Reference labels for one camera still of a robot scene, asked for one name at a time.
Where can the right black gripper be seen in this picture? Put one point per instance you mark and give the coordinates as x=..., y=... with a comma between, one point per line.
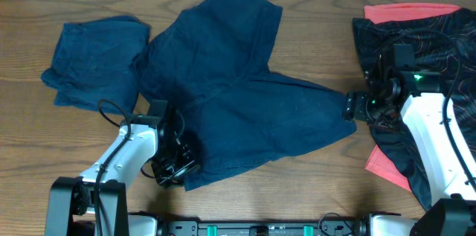
x=355, y=104

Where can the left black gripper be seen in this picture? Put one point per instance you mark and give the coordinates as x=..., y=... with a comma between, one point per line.
x=192, y=158

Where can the navy blue shorts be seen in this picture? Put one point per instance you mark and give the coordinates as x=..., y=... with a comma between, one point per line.
x=211, y=64

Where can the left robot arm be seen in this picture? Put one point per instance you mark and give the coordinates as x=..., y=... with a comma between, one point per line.
x=94, y=203

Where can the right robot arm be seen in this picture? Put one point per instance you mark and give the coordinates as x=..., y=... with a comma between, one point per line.
x=416, y=100

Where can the red coral garment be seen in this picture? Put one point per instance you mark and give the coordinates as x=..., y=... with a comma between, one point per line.
x=406, y=11

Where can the black patterned shorts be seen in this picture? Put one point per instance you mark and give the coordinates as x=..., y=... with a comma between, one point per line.
x=436, y=41

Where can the folded navy shorts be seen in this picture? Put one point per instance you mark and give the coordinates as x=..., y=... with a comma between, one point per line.
x=91, y=62

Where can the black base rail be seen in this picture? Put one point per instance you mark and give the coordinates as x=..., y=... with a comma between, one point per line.
x=241, y=228

